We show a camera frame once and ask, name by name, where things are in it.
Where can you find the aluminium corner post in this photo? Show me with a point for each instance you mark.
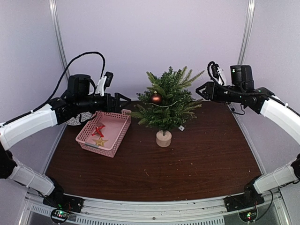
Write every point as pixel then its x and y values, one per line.
pixel 247 31
pixel 56 25

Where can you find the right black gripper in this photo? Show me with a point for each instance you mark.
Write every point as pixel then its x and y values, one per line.
pixel 210 93

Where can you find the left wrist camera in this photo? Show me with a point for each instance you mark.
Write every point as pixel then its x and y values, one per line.
pixel 103 83

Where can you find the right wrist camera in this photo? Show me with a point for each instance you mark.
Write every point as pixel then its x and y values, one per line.
pixel 218 74

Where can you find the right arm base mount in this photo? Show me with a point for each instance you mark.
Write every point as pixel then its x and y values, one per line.
pixel 243 204

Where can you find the gold star ornament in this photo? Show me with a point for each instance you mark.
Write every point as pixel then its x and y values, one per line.
pixel 100 142

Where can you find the blue white patterned plate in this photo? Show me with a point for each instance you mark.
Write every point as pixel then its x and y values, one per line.
pixel 82 118

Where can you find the right aluminium corner post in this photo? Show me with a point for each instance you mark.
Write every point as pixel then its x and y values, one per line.
pixel 247 31

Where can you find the small green christmas tree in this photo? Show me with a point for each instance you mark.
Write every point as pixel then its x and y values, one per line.
pixel 177 106

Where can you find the left aluminium corner post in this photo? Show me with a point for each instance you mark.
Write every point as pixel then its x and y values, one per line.
pixel 56 25

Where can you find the aluminium front rail frame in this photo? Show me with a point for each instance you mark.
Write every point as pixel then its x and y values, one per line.
pixel 210 211

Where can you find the red ball ornament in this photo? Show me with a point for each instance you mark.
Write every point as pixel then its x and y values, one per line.
pixel 156 98

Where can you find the red ribbon bow ornament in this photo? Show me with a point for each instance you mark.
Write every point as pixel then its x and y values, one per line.
pixel 98 131

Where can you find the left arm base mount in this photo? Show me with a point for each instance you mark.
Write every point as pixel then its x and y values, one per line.
pixel 63 206

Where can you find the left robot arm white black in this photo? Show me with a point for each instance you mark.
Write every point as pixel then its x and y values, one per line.
pixel 82 95

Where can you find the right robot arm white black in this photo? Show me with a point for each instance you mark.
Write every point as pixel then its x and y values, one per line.
pixel 263 102

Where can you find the pink plastic basket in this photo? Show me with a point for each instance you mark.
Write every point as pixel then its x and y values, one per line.
pixel 116 126

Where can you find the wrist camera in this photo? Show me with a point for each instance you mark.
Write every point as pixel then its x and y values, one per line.
pixel 218 74
pixel 103 83

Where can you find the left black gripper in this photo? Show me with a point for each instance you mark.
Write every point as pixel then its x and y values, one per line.
pixel 108 108

